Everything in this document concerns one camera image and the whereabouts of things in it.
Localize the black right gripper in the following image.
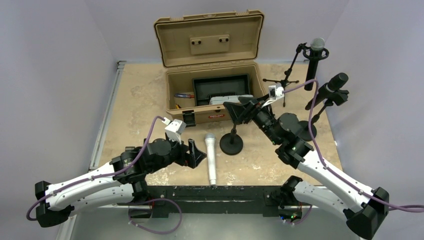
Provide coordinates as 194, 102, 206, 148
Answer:
223, 92, 281, 145

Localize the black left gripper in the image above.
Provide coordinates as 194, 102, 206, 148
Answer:
147, 133, 206, 174

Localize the white handheld microphone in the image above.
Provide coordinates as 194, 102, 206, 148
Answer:
204, 133, 217, 186

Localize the black round-base mic stand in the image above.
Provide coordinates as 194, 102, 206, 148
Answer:
219, 101, 254, 156

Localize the black handheld microphone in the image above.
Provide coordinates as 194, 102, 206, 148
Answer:
313, 72, 349, 107

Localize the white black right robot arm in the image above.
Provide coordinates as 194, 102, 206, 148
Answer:
223, 98, 390, 240

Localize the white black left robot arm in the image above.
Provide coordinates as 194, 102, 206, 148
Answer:
35, 138, 207, 228

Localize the black tripod mic stand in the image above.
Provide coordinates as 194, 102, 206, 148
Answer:
262, 42, 330, 108

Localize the silver-head black microphone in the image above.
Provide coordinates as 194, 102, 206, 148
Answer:
303, 37, 329, 82

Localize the grey plastic case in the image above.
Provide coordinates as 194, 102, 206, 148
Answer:
209, 94, 253, 105

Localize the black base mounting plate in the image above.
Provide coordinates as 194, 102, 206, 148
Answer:
128, 185, 303, 219

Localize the tan plastic toolbox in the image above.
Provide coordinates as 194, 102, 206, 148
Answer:
154, 10, 267, 127

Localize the red blue screwdriver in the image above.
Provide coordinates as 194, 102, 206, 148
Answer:
174, 93, 195, 99

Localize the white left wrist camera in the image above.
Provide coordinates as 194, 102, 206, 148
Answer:
164, 119, 187, 144

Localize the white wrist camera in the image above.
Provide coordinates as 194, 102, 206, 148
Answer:
264, 83, 285, 106
164, 119, 187, 144

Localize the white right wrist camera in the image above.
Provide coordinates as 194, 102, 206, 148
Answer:
264, 83, 285, 106

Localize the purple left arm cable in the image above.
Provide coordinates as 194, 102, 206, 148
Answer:
26, 115, 171, 222

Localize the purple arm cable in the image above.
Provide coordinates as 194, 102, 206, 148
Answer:
26, 115, 171, 222
282, 78, 424, 214

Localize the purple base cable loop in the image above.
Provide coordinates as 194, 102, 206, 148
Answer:
127, 197, 183, 235

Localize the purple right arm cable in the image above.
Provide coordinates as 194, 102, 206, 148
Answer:
282, 78, 424, 214

